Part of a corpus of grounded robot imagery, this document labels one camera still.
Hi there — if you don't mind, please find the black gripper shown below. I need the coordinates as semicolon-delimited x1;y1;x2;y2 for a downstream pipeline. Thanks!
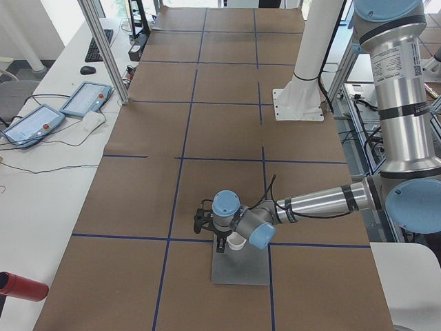
214;228;232;253

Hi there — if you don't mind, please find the white plastic cup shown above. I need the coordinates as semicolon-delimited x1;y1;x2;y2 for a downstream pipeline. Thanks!
227;232;247;251

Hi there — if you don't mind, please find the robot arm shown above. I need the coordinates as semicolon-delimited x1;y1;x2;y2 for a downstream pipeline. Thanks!
208;1;440;251

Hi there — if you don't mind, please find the grey closed laptop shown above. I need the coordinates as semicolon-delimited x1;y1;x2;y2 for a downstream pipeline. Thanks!
211;243;269;285

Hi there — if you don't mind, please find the brown paper table cover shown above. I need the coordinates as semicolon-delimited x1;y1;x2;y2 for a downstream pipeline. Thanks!
35;8;392;330

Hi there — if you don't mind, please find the white folded cloth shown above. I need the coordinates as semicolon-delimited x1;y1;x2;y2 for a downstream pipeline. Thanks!
81;112;105;132

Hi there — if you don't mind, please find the far blue teach pendant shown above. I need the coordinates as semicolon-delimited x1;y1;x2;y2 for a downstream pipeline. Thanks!
60;81;112;117

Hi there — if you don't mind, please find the blue teach pendant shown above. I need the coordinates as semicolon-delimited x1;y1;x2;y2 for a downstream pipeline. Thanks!
60;81;112;117
1;104;65;148

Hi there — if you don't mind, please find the near blue teach pendant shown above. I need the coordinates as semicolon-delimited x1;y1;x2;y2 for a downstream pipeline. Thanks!
1;104;65;148

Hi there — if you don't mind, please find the red cylinder bottle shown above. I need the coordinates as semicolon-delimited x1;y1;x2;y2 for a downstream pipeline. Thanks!
1;272;49;302

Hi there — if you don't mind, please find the black computer mouse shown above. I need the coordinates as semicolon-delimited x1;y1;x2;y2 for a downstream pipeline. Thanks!
80;66;96;75

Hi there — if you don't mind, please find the black keyboard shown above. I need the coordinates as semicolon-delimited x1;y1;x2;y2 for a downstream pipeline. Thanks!
84;28;114;63

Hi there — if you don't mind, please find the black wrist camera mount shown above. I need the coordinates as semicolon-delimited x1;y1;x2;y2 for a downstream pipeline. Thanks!
194;199;214;234

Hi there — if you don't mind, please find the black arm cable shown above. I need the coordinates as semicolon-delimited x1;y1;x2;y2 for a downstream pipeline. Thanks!
246;174;359;220

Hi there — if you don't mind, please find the aluminium frame post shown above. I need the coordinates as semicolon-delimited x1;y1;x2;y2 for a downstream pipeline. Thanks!
78;0;129;105

